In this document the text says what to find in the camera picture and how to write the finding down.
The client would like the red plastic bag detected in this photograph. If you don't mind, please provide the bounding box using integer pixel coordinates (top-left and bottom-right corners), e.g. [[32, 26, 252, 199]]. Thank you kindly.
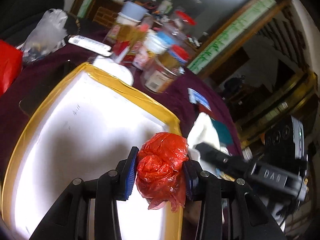
[[136, 132, 189, 212]]

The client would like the teal facial tissue pack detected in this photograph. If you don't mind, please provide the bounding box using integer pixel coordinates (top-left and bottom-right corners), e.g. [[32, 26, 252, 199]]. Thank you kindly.
[[211, 119, 234, 146]]

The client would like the yellow rimmed white box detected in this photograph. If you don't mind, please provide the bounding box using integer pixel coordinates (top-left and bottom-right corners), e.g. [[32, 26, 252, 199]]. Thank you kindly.
[[2, 63, 180, 239]]

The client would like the blue white tissue packet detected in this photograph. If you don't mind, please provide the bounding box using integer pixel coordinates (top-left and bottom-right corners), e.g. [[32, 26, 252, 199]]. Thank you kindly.
[[188, 88, 211, 112]]

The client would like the purple velvet tablecloth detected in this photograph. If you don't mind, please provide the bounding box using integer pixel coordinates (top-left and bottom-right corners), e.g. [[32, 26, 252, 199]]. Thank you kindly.
[[1, 45, 242, 177]]

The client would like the orange label clear jar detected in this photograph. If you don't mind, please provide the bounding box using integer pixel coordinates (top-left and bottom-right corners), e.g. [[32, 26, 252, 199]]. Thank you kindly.
[[142, 44, 189, 93]]

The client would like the red paper bag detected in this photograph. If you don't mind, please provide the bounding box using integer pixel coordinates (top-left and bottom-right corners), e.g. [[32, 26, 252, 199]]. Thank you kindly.
[[0, 40, 23, 96]]

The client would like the clear jar red lid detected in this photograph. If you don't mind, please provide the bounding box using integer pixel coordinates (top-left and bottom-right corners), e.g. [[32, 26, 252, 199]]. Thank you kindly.
[[171, 10, 196, 34]]

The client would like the clear plastic bag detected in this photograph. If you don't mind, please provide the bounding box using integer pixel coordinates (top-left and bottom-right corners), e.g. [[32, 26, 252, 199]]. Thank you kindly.
[[21, 9, 68, 64]]

